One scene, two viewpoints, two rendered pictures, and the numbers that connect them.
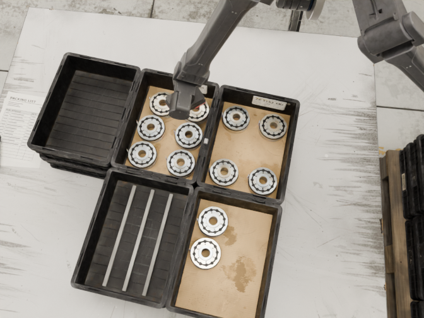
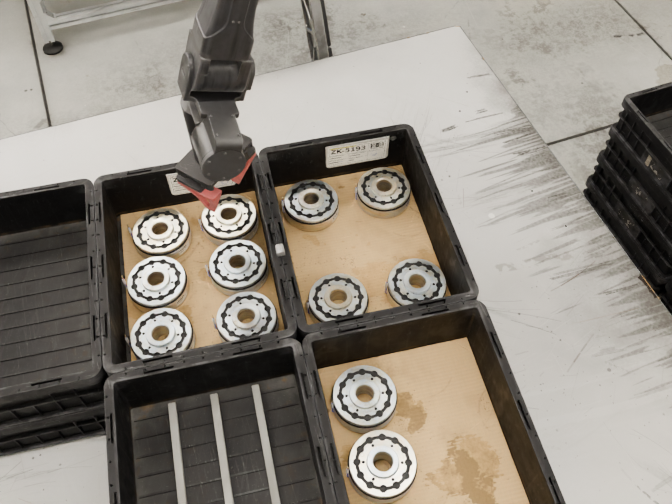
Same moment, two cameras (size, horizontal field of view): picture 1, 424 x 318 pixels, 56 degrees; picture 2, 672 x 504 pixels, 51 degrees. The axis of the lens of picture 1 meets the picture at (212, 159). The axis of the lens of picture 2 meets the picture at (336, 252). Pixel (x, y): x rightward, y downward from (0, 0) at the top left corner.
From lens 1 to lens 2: 38 cm
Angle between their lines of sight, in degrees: 17
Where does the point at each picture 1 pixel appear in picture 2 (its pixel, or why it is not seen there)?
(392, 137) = not seen: hidden behind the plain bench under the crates
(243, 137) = (339, 230)
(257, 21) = not seen: hidden behind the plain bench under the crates
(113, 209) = (146, 470)
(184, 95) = (221, 118)
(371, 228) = (634, 297)
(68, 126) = not seen: outside the picture
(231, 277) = (455, 489)
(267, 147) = (392, 228)
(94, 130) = (38, 336)
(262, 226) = (459, 366)
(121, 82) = (59, 230)
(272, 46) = (307, 89)
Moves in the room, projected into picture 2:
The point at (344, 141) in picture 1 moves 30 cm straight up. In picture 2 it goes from (506, 181) to (539, 77)
